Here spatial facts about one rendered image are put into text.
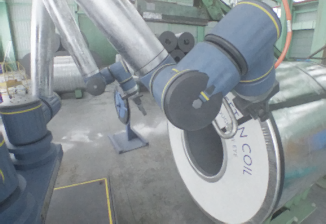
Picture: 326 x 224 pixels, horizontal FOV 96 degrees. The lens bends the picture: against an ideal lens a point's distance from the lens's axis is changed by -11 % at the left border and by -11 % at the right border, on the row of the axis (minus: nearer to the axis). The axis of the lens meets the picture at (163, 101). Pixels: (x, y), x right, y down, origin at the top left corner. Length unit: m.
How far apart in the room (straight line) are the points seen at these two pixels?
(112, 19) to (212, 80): 0.25
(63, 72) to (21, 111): 4.70
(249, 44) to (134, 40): 0.24
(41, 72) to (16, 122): 0.36
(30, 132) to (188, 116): 0.91
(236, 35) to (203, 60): 0.07
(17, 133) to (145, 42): 0.85
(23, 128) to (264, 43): 1.04
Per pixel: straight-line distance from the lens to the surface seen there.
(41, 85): 1.26
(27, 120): 1.04
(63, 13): 1.00
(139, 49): 0.40
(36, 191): 0.97
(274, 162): 0.86
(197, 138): 1.55
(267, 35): 0.33
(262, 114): 0.62
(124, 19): 0.40
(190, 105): 0.27
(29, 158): 1.13
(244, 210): 1.13
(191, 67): 0.28
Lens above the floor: 1.41
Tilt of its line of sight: 17 degrees down
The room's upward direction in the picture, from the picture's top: straight up
